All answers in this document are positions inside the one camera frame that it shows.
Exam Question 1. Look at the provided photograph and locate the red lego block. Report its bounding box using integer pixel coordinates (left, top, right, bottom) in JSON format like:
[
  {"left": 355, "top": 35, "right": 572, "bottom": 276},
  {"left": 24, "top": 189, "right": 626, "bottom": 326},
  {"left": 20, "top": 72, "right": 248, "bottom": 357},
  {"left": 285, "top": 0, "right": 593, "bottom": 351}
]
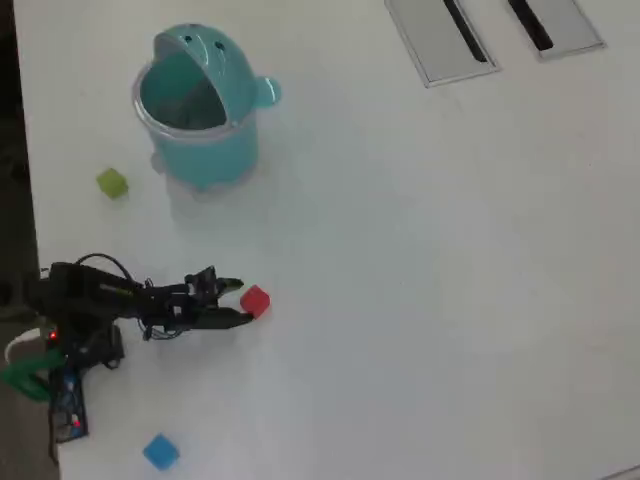
[{"left": 239, "top": 284, "right": 272, "bottom": 320}]

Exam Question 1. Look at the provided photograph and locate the white cable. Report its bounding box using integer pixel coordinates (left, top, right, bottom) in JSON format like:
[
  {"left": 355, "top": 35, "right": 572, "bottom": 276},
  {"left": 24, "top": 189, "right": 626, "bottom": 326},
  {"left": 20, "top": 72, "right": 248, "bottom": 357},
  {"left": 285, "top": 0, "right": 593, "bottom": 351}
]
[{"left": 3, "top": 327, "right": 41, "bottom": 364}]

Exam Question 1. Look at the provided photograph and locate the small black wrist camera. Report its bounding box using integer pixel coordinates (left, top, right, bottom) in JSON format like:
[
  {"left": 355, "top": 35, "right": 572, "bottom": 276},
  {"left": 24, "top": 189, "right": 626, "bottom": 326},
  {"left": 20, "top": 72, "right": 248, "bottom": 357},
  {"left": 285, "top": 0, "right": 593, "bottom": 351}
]
[{"left": 183, "top": 266, "right": 217, "bottom": 296}]

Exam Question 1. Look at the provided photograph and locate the green lego block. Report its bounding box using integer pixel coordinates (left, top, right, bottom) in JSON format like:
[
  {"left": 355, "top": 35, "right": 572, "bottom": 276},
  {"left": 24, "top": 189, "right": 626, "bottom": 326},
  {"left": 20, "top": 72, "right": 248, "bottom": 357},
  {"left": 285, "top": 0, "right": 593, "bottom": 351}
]
[{"left": 96, "top": 167, "right": 129, "bottom": 200}]

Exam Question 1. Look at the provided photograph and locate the blue lego block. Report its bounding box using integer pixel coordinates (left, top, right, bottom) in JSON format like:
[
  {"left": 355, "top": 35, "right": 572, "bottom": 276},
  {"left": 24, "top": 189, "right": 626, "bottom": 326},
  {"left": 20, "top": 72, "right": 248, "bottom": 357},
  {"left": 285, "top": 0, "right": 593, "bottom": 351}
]
[{"left": 142, "top": 433, "right": 181, "bottom": 471}]

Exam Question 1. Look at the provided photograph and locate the teal whale-shaped bin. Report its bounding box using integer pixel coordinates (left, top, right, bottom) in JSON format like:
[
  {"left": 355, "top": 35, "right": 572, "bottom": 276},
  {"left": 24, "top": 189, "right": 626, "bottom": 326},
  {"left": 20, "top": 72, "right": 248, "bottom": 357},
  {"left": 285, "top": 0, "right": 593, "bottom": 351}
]
[{"left": 131, "top": 22, "right": 284, "bottom": 191}]

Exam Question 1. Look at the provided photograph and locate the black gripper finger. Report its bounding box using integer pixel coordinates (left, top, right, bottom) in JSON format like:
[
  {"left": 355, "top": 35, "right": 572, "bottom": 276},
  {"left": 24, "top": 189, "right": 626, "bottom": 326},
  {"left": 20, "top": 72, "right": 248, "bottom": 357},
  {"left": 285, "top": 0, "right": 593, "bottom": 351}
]
[
  {"left": 192, "top": 308, "right": 255, "bottom": 330},
  {"left": 215, "top": 278, "right": 245, "bottom": 305}
]

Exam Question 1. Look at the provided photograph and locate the green table clamp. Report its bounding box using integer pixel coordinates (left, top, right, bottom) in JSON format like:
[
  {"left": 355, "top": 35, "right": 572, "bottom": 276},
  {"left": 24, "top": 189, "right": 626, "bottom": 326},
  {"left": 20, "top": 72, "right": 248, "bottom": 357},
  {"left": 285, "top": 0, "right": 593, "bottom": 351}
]
[{"left": 0, "top": 349, "right": 66, "bottom": 401}]

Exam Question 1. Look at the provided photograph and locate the blue controller circuit board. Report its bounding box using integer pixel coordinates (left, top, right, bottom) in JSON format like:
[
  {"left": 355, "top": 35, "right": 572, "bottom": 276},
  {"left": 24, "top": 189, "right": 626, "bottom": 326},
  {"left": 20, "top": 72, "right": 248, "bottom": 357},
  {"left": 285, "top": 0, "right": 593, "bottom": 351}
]
[{"left": 49, "top": 369, "right": 90, "bottom": 444}]

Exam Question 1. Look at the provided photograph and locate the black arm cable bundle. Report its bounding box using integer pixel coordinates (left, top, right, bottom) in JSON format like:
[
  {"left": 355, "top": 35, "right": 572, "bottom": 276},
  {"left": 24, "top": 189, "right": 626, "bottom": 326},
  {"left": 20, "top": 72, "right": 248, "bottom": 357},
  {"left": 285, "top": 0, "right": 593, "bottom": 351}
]
[{"left": 74, "top": 253, "right": 151, "bottom": 291}]

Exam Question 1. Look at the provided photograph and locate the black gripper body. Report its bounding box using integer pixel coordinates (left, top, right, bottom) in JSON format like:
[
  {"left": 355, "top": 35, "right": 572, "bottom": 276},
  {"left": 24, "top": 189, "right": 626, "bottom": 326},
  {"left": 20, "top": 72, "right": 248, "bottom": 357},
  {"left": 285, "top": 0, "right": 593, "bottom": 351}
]
[{"left": 162, "top": 284, "right": 221, "bottom": 331}]

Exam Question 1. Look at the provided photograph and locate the silver table cable hatch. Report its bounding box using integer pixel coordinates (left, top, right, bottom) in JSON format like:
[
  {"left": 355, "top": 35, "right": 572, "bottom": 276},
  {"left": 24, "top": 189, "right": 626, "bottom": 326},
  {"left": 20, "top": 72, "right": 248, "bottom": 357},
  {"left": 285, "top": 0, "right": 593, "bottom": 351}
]
[
  {"left": 383, "top": 0, "right": 501, "bottom": 89},
  {"left": 504, "top": 0, "right": 609, "bottom": 61}
]

